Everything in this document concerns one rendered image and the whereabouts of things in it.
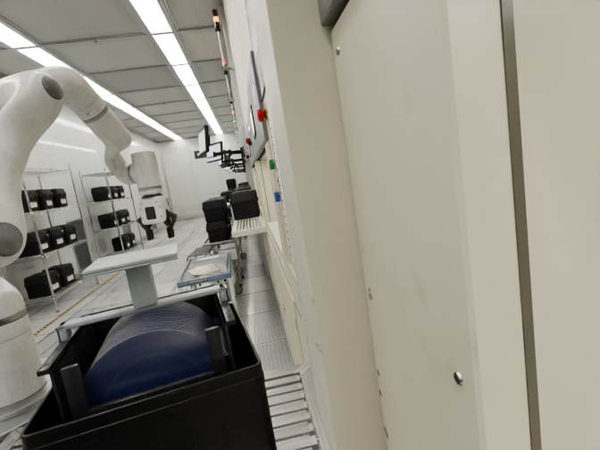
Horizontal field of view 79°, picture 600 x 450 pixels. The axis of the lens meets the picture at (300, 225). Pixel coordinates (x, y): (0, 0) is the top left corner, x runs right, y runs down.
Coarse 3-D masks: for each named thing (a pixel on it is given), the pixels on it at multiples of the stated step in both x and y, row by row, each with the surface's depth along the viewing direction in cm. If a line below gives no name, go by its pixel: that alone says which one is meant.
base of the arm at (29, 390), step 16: (16, 320) 80; (0, 336) 77; (16, 336) 79; (32, 336) 84; (0, 352) 77; (16, 352) 79; (32, 352) 83; (0, 368) 77; (16, 368) 79; (32, 368) 82; (0, 384) 77; (16, 384) 79; (32, 384) 82; (48, 384) 85; (0, 400) 78; (16, 400) 79; (32, 400) 79; (0, 416) 75
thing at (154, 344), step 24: (144, 336) 48; (168, 336) 49; (192, 336) 50; (120, 360) 48; (144, 360) 48; (168, 360) 49; (192, 360) 50; (96, 384) 47; (120, 384) 48; (144, 384) 49
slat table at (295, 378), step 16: (288, 368) 78; (304, 368) 77; (272, 384) 73; (288, 384) 76; (304, 384) 71; (272, 400) 68; (288, 400) 67; (304, 400) 77; (272, 416) 63; (288, 416) 62; (304, 416) 62; (320, 416) 61; (16, 432) 70; (288, 432) 59; (304, 432) 58; (320, 432) 57; (0, 448) 66; (16, 448) 65; (288, 448) 55; (304, 448) 55; (320, 448) 56
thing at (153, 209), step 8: (144, 200) 132; (152, 200) 131; (160, 200) 131; (144, 208) 133; (152, 208) 132; (160, 208) 131; (168, 208) 135; (144, 216) 134; (152, 216) 132; (160, 216) 132; (168, 216) 136; (144, 224) 135
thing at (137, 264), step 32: (128, 256) 54; (160, 256) 50; (224, 288) 58; (96, 320) 52; (224, 320) 50; (64, 352) 48; (96, 352) 59; (224, 352) 52; (64, 384) 44; (64, 416) 44
